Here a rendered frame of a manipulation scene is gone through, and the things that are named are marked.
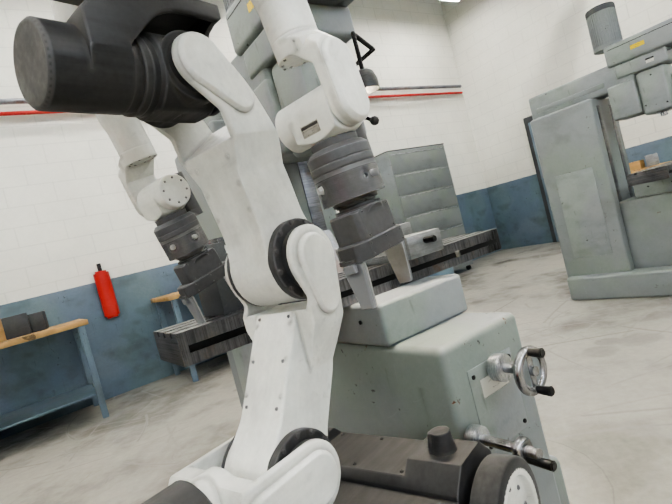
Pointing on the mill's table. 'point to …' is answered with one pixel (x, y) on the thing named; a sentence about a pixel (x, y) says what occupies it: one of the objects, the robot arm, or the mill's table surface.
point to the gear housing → (338, 19)
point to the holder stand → (224, 298)
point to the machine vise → (415, 246)
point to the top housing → (240, 28)
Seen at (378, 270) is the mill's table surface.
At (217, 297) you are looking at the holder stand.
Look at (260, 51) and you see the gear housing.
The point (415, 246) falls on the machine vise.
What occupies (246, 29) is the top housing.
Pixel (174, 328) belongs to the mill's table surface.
